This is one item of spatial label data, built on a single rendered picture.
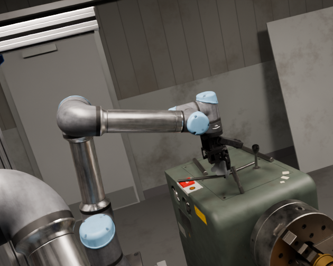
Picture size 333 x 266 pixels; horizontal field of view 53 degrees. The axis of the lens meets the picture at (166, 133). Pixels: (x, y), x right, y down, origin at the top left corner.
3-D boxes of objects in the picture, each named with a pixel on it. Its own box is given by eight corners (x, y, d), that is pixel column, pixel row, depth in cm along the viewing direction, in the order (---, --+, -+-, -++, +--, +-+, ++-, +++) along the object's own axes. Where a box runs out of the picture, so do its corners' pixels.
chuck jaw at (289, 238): (291, 250, 123) (273, 234, 118) (299, 239, 123) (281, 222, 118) (313, 267, 112) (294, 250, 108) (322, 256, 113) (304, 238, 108)
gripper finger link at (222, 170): (216, 182, 135) (211, 162, 132) (229, 178, 136) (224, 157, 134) (220, 185, 132) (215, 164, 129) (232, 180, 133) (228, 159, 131)
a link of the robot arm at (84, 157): (86, 249, 121) (52, 103, 106) (85, 229, 135) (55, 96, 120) (119, 241, 123) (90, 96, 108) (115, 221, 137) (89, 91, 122)
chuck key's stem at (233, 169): (243, 191, 138) (233, 165, 138) (246, 191, 135) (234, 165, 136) (239, 193, 137) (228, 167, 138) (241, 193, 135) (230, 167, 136)
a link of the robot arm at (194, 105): (172, 112, 116) (201, 103, 118) (165, 106, 127) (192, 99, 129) (177, 133, 119) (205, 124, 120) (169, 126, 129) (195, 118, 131)
